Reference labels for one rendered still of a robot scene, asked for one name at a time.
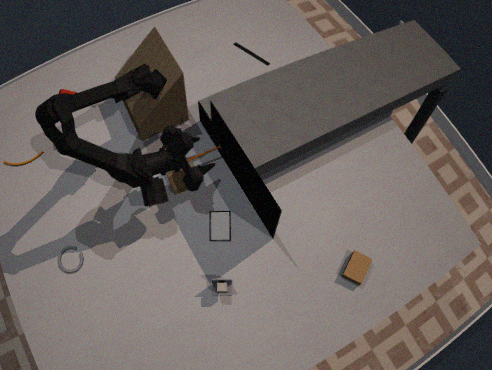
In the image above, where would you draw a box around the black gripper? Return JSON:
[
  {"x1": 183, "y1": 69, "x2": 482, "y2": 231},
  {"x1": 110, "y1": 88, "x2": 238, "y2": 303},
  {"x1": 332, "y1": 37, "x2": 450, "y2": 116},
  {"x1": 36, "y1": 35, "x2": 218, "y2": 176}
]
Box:
[{"x1": 157, "y1": 125, "x2": 216, "y2": 192}]

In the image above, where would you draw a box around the white rectangle with black border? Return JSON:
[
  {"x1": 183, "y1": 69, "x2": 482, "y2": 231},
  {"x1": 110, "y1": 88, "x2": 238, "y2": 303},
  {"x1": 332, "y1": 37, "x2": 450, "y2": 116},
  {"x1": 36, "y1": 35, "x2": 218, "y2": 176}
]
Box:
[{"x1": 211, "y1": 212, "x2": 230, "y2": 240}]

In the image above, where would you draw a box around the black flat panel with round hole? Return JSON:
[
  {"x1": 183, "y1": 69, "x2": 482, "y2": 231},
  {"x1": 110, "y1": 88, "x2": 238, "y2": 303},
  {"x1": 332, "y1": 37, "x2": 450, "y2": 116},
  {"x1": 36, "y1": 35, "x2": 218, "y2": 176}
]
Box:
[{"x1": 210, "y1": 101, "x2": 282, "y2": 238}]

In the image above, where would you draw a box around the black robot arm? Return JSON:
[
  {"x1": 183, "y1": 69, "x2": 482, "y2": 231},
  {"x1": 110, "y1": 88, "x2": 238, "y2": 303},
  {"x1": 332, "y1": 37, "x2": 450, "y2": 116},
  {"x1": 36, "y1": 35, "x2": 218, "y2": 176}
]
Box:
[{"x1": 35, "y1": 64, "x2": 194, "y2": 206}]

